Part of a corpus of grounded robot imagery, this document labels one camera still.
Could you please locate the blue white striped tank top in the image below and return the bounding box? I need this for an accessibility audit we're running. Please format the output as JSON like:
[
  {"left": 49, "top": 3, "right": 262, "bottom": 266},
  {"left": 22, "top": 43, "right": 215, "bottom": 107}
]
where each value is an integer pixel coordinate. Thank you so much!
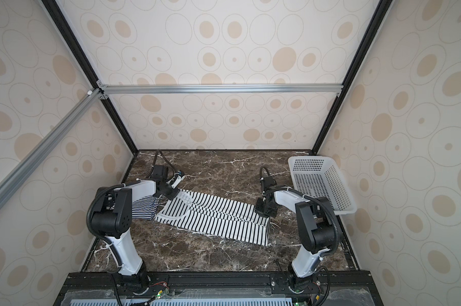
[{"left": 132, "top": 196, "right": 160, "bottom": 220}]

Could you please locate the black white striped tank top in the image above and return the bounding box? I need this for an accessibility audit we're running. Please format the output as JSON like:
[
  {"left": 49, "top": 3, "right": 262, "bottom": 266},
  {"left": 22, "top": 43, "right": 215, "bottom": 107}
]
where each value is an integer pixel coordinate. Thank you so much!
[{"left": 155, "top": 189, "right": 270, "bottom": 246}]

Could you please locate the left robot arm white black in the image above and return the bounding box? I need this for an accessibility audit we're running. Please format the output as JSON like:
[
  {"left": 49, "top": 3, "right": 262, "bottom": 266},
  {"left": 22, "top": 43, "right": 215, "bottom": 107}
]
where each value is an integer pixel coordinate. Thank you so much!
[{"left": 86, "top": 165, "right": 185, "bottom": 295}]

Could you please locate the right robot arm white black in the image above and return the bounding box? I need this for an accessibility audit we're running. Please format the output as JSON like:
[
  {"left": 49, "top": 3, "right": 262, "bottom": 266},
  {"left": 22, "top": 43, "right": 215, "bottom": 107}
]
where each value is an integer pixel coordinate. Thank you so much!
[{"left": 255, "top": 176, "right": 343, "bottom": 292}]

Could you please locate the white plastic laundry basket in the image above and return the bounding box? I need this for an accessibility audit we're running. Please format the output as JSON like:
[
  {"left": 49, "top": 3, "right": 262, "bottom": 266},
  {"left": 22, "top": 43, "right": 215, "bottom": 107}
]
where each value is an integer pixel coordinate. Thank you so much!
[{"left": 288, "top": 156, "right": 357, "bottom": 215}]

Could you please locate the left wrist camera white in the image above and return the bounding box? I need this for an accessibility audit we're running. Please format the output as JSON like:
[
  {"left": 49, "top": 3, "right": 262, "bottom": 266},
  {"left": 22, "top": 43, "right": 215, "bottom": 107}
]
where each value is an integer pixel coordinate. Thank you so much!
[{"left": 168, "top": 171, "right": 185, "bottom": 189}]

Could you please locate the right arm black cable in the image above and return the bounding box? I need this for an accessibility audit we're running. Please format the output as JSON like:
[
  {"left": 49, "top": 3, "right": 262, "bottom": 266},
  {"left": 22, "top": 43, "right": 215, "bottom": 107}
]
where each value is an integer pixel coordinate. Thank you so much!
[{"left": 259, "top": 166, "right": 343, "bottom": 306}]

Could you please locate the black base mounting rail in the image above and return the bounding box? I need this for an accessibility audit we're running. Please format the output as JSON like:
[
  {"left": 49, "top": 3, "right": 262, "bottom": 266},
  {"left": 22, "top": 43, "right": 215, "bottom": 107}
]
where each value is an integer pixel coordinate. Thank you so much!
[{"left": 54, "top": 270, "right": 383, "bottom": 305}]

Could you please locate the horizontal aluminium back rail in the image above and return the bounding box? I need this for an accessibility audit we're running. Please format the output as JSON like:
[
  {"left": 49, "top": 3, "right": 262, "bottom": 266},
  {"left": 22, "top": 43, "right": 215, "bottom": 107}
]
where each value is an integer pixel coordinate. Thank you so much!
[{"left": 101, "top": 84, "right": 343, "bottom": 94}]

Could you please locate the diagonal aluminium left rail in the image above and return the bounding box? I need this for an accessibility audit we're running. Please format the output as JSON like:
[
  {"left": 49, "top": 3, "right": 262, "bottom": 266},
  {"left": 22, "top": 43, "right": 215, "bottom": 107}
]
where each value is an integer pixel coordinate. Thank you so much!
[{"left": 0, "top": 89, "right": 100, "bottom": 210}]

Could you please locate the left black corner post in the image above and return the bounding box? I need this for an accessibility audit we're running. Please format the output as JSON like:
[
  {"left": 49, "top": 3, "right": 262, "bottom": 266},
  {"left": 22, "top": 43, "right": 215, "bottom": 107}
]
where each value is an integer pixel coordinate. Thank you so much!
[{"left": 41, "top": 0, "right": 139, "bottom": 155}]

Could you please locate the black corner post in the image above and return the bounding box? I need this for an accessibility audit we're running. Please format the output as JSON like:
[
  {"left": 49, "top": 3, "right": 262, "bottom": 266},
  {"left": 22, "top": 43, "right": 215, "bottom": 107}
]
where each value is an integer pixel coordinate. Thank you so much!
[
  {"left": 41, "top": 0, "right": 139, "bottom": 155},
  {"left": 309, "top": 0, "right": 393, "bottom": 156}
]

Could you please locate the right black corner post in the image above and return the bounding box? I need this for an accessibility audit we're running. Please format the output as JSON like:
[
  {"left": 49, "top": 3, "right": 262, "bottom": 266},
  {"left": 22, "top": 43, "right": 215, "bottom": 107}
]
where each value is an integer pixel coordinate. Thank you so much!
[{"left": 309, "top": 0, "right": 393, "bottom": 156}]

